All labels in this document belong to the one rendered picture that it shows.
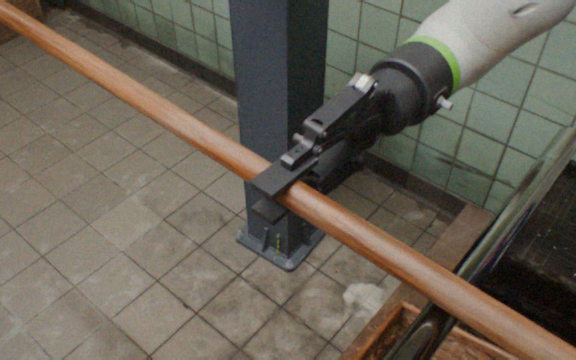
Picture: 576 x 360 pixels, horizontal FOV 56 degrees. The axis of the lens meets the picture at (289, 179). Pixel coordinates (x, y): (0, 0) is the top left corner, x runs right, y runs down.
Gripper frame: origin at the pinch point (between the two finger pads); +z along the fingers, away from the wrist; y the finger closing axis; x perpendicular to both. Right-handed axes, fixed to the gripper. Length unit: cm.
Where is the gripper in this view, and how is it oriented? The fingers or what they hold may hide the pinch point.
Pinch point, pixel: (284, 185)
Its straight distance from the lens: 54.7
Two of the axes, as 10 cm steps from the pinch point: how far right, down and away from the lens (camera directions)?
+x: -7.5, -4.7, 4.6
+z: -6.6, 5.3, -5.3
